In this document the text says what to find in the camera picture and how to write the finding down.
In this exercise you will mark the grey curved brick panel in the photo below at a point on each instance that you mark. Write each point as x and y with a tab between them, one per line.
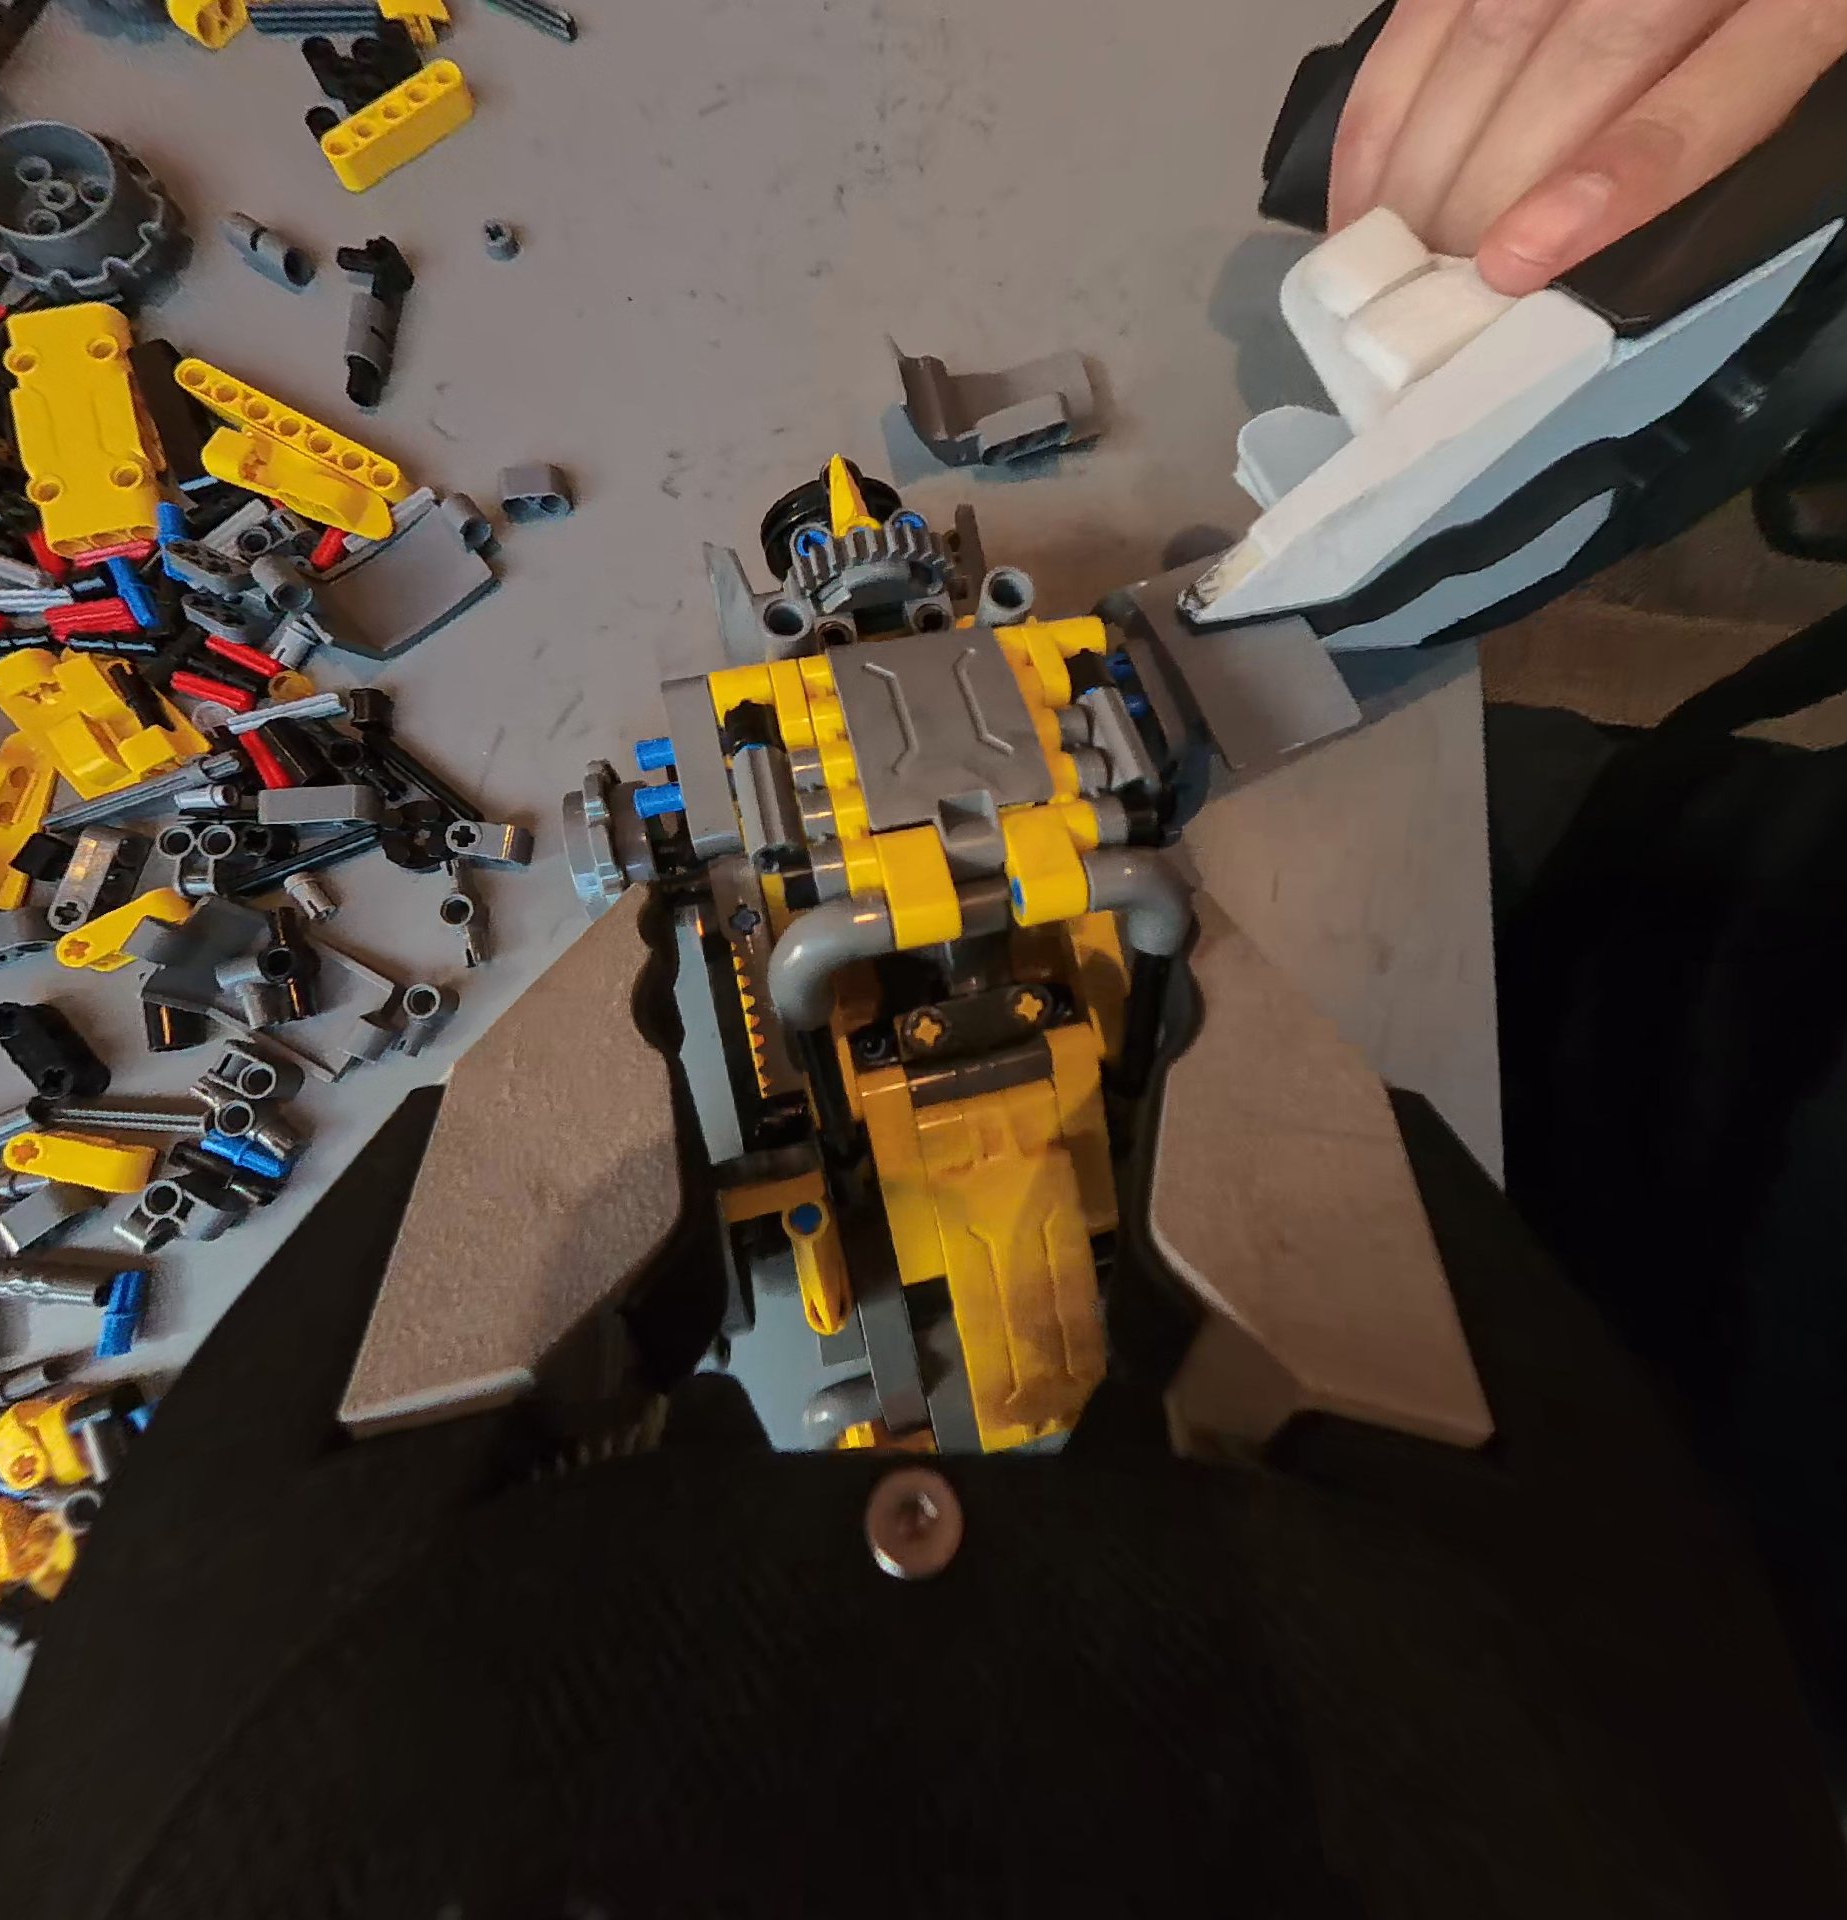
414	575
1269	692

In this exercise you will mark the small grey angled brick piece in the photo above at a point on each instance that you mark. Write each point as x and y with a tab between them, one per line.
1000	409

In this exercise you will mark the person's right hand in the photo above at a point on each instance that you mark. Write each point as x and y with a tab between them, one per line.
1586	119

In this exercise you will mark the yellow toy brick vehicle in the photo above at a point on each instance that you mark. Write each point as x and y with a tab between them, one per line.
926	718

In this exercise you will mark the grey desk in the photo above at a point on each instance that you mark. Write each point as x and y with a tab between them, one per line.
713	226

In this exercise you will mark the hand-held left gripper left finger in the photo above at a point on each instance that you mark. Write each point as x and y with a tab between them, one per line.
521	1187

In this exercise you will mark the pile of loose brick parts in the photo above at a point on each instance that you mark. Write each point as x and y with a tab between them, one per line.
85	438

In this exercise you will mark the grey brick wheel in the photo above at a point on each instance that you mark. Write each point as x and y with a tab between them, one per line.
61	204

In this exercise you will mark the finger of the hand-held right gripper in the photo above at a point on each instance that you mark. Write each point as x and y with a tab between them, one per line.
1348	540
1461	363

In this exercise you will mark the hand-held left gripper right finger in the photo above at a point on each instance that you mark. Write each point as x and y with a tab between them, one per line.
1301	1198

